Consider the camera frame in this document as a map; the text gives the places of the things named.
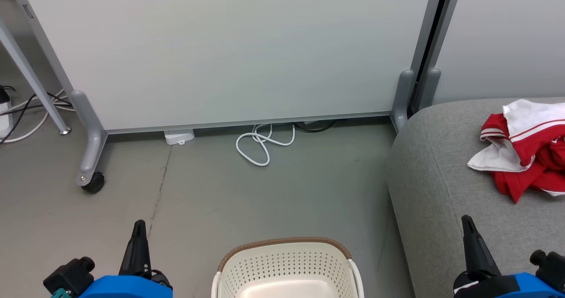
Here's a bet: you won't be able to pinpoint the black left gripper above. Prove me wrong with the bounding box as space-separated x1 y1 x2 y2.
43 219 173 298

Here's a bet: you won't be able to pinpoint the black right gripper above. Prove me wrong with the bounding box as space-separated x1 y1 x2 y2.
453 215 565 298

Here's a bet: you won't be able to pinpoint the red white striped garment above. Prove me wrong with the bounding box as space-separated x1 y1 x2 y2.
467 98 565 173

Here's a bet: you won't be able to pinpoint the cream perforated laundry basket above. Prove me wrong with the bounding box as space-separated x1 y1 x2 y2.
211 237 365 298

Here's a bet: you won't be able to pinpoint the grey fabric sofa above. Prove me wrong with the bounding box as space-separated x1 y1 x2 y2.
385 97 565 298

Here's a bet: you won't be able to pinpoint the grey partition leg with caster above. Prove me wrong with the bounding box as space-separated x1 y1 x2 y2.
70 90 108 195

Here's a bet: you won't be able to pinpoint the small white plastic box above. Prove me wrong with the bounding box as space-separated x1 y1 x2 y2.
164 129 195 146

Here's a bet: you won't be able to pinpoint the grey partition foot posts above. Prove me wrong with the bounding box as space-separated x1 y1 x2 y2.
391 68 442 133

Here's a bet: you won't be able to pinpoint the thin grey table leg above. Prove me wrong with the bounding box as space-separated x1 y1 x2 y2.
0 18 72 136

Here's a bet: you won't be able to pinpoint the wide white partition panel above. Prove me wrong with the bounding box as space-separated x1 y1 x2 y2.
9 0 435 134

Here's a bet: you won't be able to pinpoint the white coiled cable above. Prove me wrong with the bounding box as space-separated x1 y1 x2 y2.
235 123 296 167

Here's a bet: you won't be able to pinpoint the black and white cable bundle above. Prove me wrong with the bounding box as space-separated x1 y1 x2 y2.
0 85 75 145

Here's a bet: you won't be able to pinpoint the black floor cable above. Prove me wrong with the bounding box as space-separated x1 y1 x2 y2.
292 120 337 133

